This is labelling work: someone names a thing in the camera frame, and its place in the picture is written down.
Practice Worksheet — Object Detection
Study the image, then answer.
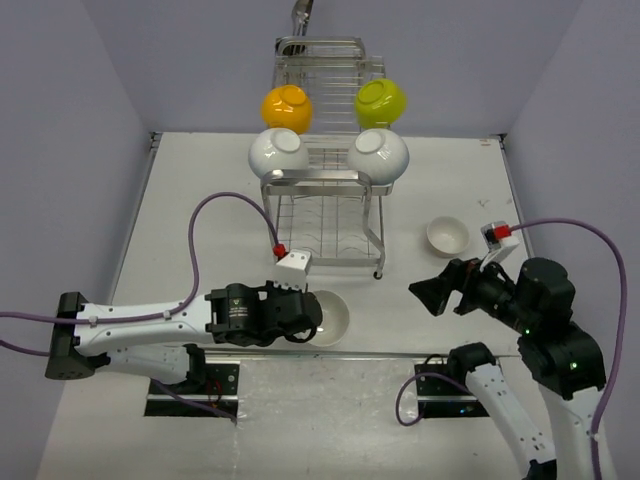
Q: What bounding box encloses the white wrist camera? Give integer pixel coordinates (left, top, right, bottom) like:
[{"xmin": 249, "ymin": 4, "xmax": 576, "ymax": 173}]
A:
[
  {"xmin": 480, "ymin": 221, "xmax": 520, "ymax": 271},
  {"xmin": 272, "ymin": 244, "xmax": 312, "ymax": 291}
]

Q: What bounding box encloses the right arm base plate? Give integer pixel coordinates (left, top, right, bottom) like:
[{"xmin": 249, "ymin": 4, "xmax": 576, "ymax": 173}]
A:
[{"xmin": 415, "ymin": 377, "xmax": 489, "ymax": 419}]

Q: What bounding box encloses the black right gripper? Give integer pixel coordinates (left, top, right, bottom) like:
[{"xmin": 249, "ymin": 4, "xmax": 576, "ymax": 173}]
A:
[{"xmin": 409, "ymin": 246, "xmax": 536, "ymax": 330}]

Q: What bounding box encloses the large white bowl right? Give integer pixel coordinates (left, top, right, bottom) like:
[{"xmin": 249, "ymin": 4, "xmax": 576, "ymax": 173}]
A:
[{"xmin": 347, "ymin": 128, "xmax": 410, "ymax": 185}]

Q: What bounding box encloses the large white bowl left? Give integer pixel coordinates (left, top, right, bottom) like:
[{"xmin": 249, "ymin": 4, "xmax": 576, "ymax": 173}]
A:
[{"xmin": 248, "ymin": 128, "xmax": 309, "ymax": 178}]

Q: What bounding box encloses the small white bowl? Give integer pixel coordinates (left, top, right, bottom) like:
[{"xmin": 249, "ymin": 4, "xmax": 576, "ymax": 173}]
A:
[{"xmin": 426, "ymin": 216, "xmax": 471, "ymax": 257}]

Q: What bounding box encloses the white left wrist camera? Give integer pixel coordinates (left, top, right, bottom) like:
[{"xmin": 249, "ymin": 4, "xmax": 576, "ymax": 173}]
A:
[{"xmin": 272, "ymin": 244, "xmax": 312, "ymax": 291}]

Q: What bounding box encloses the large white bowl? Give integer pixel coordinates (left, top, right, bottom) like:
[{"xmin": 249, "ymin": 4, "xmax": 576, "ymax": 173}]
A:
[
  {"xmin": 248, "ymin": 128, "xmax": 309, "ymax": 178},
  {"xmin": 347, "ymin": 128, "xmax": 410, "ymax": 185}
]

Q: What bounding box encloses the orange bowl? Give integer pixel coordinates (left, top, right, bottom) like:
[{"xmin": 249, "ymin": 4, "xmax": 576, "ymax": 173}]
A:
[{"xmin": 260, "ymin": 84, "xmax": 313, "ymax": 135}]

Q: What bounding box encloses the stainless steel dish rack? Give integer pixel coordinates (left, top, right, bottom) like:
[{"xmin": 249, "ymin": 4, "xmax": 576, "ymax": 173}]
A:
[{"xmin": 260, "ymin": 36, "xmax": 392, "ymax": 279}]

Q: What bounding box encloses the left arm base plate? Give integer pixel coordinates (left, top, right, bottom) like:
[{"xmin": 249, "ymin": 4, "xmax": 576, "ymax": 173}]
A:
[{"xmin": 144, "ymin": 362, "xmax": 240, "ymax": 419}]

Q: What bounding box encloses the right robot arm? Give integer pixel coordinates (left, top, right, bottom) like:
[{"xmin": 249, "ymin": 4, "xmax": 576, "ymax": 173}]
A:
[{"xmin": 409, "ymin": 257, "xmax": 617, "ymax": 479}]

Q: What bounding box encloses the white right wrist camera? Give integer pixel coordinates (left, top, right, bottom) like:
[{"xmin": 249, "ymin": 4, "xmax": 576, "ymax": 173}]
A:
[{"xmin": 480, "ymin": 221, "xmax": 520, "ymax": 271}]

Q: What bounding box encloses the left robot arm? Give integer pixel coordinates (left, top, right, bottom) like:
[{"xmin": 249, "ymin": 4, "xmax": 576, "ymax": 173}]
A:
[{"xmin": 45, "ymin": 282, "xmax": 323, "ymax": 393}]

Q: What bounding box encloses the green bowl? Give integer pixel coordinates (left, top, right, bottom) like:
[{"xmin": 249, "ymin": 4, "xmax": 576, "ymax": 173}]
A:
[{"xmin": 354, "ymin": 78, "xmax": 407, "ymax": 129}]

